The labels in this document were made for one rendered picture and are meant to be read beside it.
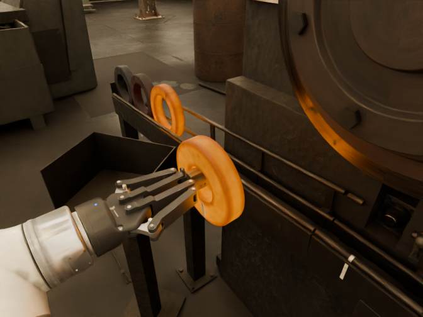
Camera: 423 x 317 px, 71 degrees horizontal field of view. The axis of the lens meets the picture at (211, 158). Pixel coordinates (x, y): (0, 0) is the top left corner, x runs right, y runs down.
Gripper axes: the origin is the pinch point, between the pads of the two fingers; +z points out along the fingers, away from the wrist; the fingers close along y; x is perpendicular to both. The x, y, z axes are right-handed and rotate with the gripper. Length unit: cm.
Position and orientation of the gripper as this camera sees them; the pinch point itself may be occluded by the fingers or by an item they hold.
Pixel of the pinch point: (206, 173)
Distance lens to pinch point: 49.4
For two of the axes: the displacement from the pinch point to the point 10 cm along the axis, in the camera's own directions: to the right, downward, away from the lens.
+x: -0.4, -8.1, -5.9
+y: 5.9, 4.5, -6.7
